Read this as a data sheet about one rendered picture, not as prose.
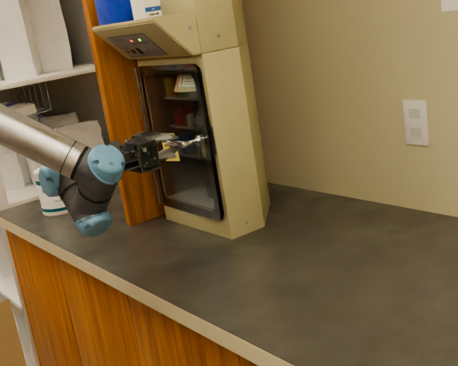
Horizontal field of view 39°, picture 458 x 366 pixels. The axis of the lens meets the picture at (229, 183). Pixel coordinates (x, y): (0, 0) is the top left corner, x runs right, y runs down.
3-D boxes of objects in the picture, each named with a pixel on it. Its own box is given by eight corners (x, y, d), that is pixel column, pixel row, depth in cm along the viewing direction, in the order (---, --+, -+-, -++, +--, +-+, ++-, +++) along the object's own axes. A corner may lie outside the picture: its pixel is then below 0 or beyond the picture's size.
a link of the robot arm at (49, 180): (50, 208, 145) (34, 179, 148) (94, 194, 151) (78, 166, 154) (54, 187, 139) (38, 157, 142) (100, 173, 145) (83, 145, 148)
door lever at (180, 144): (182, 143, 170) (180, 133, 169) (202, 146, 162) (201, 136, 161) (164, 148, 167) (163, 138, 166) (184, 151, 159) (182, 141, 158)
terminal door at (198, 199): (163, 204, 189) (138, 65, 179) (224, 221, 165) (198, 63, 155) (161, 205, 189) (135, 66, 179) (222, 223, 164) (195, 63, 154)
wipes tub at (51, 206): (73, 201, 228) (63, 160, 224) (88, 207, 218) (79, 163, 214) (37, 213, 221) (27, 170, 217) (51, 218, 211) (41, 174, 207)
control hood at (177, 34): (136, 58, 180) (129, 21, 177) (202, 54, 154) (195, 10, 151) (98, 65, 173) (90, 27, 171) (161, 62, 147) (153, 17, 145)
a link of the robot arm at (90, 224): (91, 214, 133) (67, 173, 138) (78, 244, 141) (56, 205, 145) (123, 205, 138) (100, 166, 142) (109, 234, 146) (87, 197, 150)
